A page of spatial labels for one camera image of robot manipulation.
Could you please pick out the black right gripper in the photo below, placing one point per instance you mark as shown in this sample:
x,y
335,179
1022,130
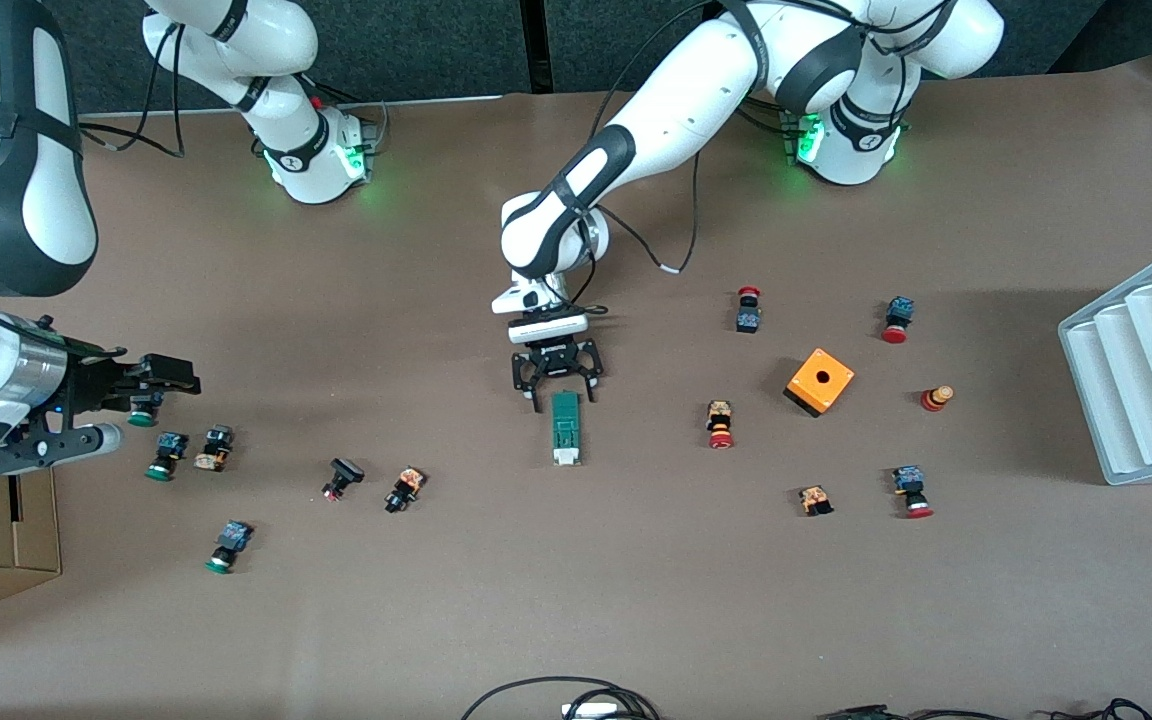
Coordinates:
x,y
96,385

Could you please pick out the red mushroom button orange block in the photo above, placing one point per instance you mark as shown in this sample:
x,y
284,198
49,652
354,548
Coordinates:
x,y
720,420

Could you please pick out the grey ridged tray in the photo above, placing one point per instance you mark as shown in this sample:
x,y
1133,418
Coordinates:
x,y
1136,400

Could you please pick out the black square push button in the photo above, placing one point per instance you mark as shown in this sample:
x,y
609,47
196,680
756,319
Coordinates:
x,y
344,472

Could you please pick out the black vertical divider strip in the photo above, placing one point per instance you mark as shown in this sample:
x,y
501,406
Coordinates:
x,y
536,45

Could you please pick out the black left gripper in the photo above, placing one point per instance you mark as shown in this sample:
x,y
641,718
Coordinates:
x,y
554,357

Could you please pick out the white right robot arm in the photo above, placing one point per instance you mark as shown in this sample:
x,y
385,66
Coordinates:
x,y
46,215

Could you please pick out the red emergency button black block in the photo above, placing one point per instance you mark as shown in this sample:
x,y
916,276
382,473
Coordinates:
x,y
748,320

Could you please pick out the orange button enclosure box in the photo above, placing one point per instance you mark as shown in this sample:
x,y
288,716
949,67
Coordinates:
x,y
831,390

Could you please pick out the small orange contact block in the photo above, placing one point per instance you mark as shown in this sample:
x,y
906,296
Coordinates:
x,y
815,498

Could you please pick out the black orange contact block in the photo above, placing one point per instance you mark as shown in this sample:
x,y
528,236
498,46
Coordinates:
x,y
216,445

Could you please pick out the black push button orange block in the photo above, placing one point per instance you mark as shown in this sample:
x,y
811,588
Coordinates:
x,y
406,487

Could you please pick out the green push button blue block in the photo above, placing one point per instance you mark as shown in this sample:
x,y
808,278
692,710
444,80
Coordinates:
x,y
169,445
143,418
233,538

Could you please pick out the red yellow button head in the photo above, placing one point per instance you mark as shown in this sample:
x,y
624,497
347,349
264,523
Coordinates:
x,y
934,400

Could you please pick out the red push button blue block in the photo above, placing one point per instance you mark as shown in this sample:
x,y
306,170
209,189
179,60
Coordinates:
x,y
909,482
899,310

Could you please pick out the white plug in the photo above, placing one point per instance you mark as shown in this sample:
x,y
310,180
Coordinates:
x,y
591,711

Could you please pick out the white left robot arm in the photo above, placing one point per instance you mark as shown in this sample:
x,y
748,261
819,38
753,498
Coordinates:
x,y
686,90

